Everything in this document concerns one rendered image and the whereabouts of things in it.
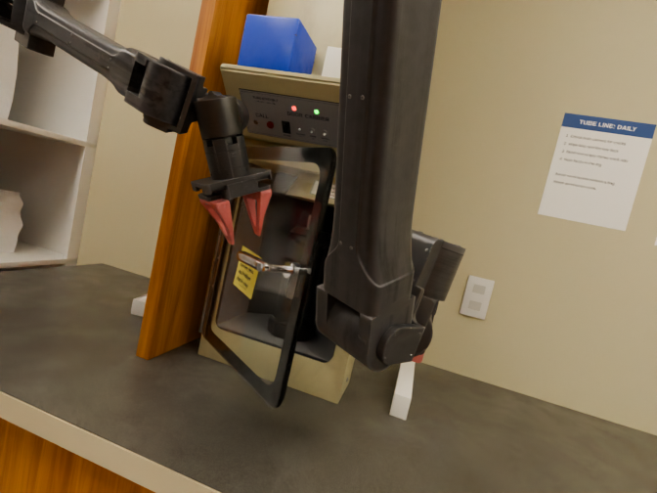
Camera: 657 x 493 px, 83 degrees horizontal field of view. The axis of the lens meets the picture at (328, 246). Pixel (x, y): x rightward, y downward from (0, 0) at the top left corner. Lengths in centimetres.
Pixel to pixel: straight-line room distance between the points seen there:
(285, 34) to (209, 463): 66
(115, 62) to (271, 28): 26
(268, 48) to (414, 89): 47
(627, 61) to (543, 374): 84
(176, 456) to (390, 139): 49
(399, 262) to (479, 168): 87
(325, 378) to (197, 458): 29
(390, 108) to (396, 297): 14
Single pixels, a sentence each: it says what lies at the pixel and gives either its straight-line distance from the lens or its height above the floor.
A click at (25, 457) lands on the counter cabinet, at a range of 80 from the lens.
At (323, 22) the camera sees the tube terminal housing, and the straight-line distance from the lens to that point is 83.
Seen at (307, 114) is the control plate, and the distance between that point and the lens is 68.
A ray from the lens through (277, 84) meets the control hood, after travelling 69.
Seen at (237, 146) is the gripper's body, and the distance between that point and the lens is 54.
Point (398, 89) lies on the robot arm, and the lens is 26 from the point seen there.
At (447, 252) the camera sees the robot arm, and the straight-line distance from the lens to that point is 37.
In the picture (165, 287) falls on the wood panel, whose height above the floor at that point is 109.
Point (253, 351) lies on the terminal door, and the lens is 65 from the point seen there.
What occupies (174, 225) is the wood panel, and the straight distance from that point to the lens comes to 76.
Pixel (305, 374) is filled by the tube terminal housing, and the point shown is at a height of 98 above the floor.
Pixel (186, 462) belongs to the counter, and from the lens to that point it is 59.
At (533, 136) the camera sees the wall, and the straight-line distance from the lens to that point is 119.
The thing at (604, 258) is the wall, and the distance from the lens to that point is 121.
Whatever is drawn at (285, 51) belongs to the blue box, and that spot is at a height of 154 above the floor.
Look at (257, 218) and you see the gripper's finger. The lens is 58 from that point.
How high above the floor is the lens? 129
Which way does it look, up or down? 5 degrees down
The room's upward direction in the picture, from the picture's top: 13 degrees clockwise
